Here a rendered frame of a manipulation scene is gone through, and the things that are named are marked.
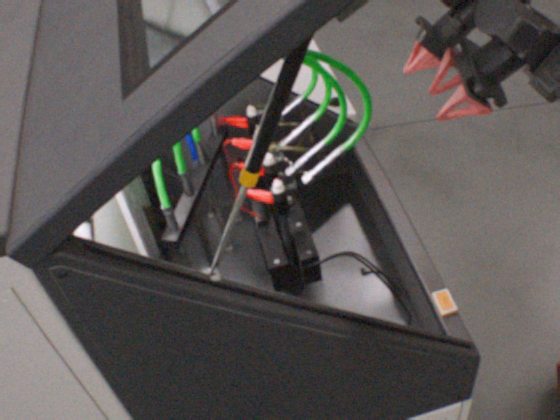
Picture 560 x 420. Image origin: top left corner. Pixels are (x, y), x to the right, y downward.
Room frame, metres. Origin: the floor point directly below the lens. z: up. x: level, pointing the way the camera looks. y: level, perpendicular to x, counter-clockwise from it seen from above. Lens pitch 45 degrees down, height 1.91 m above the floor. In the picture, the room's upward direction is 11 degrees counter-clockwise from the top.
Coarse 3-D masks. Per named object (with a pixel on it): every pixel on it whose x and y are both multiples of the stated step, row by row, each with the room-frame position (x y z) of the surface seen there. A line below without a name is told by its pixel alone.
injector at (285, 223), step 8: (272, 192) 0.82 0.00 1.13; (280, 192) 0.81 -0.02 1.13; (280, 200) 0.81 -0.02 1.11; (296, 200) 0.83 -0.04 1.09; (280, 208) 0.81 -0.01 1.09; (288, 208) 0.82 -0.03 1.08; (296, 208) 0.82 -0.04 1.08; (280, 216) 0.81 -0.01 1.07; (288, 216) 0.82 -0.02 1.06; (280, 224) 0.82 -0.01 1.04; (288, 224) 0.82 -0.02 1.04; (288, 232) 0.82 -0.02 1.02; (288, 240) 0.82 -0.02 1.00; (288, 248) 0.82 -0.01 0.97; (288, 256) 0.82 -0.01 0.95; (288, 264) 0.82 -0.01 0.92
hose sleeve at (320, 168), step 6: (336, 150) 0.83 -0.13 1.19; (342, 150) 0.83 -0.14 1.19; (330, 156) 0.83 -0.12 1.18; (336, 156) 0.83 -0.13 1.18; (342, 156) 0.83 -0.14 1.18; (324, 162) 0.83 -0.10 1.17; (330, 162) 0.82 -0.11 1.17; (318, 168) 0.83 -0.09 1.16; (324, 168) 0.82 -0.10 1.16; (312, 174) 0.82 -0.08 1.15; (318, 174) 0.82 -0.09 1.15
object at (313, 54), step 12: (324, 60) 0.83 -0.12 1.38; (336, 60) 0.83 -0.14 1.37; (348, 72) 0.83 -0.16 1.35; (360, 84) 0.83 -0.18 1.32; (372, 108) 0.84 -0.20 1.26; (360, 132) 0.83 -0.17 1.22; (348, 144) 0.83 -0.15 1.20; (156, 168) 0.80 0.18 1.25; (156, 180) 0.80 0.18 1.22; (168, 204) 0.80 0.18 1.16
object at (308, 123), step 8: (320, 64) 0.99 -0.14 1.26; (328, 88) 0.99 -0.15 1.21; (328, 96) 0.99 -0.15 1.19; (328, 104) 0.99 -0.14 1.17; (320, 112) 0.99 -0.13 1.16; (312, 120) 0.99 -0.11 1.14; (296, 128) 1.00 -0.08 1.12; (304, 128) 0.99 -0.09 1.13; (288, 136) 0.99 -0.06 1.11; (296, 136) 0.98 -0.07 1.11; (200, 144) 0.97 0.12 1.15; (280, 144) 0.99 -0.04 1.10; (288, 144) 0.98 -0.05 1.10; (200, 152) 0.97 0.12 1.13; (200, 160) 0.97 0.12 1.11
